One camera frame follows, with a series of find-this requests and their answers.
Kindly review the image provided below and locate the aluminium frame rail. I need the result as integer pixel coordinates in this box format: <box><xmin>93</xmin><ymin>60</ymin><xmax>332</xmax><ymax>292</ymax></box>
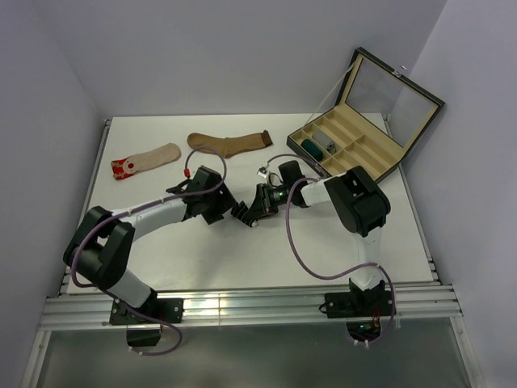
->
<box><xmin>37</xmin><ymin>285</ymin><xmax>463</xmax><ymax>331</ymax></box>

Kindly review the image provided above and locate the black compartment organizer box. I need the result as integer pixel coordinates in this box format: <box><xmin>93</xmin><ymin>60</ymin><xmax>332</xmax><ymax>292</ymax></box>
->
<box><xmin>287</xmin><ymin>47</ymin><xmax>445</xmax><ymax>182</ymax></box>

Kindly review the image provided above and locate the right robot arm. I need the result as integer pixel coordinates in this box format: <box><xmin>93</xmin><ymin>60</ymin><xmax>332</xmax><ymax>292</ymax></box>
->
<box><xmin>231</xmin><ymin>160</ymin><xmax>393</xmax><ymax>315</ymax></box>

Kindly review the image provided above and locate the green christmas bear sock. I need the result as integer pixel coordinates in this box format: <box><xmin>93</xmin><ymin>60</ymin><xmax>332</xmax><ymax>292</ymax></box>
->
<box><xmin>301</xmin><ymin>139</ymin><xmax>324</xmax><ymax>162</ymax></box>

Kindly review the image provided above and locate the beige red reindeer sock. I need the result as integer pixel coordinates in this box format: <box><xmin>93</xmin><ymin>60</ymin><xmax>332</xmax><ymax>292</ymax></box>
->
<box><xmin>111</xmin><ymin>143</ymin><xmax>182</xmax><ymax>180</ymax></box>

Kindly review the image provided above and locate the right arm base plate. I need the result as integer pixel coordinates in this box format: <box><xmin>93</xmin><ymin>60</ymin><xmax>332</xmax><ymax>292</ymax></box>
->
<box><xmin>318</xmin><ymin>292</ymin><xmax>394</xmax><ymax>318</ymax></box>

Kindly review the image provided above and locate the brown long sock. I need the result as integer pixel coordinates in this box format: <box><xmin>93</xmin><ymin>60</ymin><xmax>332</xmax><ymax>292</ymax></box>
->
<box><xmin>187</xmin><ymin>130</ymin><xmax>273</xmax><ymax>158</ymax></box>

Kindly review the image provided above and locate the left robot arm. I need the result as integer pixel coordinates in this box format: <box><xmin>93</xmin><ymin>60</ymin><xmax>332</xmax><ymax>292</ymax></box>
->
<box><xmin>63</xmin><ymin>166</ymin><xmax>237</xmax><ymax>323</ymax></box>

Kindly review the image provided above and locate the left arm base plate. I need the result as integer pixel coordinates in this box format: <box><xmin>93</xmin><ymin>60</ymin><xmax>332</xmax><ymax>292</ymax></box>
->
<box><xmin>109</xmin><ymin>298</ymin><xmax>184</xmax><ymax>326</ymax></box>

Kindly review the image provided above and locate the grey striped sock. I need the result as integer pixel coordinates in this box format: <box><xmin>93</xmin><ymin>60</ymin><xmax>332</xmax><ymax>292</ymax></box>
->
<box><xmin>312</xmin><ymin>129</ymin><xmax>336</xmax><ymax>154</ymax></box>

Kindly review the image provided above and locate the black white striped sock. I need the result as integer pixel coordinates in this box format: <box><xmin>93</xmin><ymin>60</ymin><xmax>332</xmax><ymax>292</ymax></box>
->
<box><xmin>230</xmin><ymin>201</ymin><xmax>257</xmax><ymax>228</ymax></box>

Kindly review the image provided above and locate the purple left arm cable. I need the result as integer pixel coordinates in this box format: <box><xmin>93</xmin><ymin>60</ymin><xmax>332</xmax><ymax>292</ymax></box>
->
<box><xmin>70</xmin><ymin>147</ymin><xmax>228</xmax><ymax>356</ymax></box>

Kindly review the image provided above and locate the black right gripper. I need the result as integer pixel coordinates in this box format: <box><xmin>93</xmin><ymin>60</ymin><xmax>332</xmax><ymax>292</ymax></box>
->
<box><xmin>246</xmin><ymin>183</ymin><xmax>292</xmax><ymax>222</ymax></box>

